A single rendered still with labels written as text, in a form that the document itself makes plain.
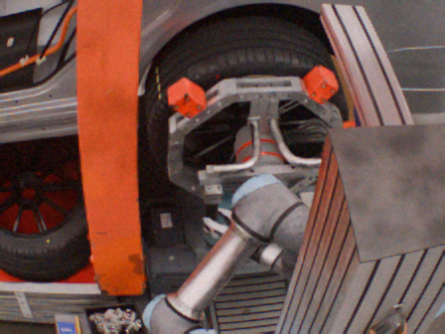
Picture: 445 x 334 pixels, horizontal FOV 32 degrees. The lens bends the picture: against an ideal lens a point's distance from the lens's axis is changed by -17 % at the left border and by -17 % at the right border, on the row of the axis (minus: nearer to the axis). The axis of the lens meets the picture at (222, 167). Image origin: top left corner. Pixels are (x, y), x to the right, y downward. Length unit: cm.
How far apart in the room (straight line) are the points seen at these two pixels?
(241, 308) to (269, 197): 132
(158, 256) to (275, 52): 87
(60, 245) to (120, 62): 114
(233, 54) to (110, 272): 78
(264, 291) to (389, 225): 224
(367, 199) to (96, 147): 112
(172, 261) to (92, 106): 109
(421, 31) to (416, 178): 162
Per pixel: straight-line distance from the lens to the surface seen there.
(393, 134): 137
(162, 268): 310
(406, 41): 292
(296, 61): 270
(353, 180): 129
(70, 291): 306
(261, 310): 342
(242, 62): 266
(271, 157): 274
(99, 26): 195
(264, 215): 214
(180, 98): 261
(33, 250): 304
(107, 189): 240
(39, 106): 291
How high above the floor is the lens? 302
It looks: 51 degrees down
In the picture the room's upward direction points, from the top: 5 degrees clockwise
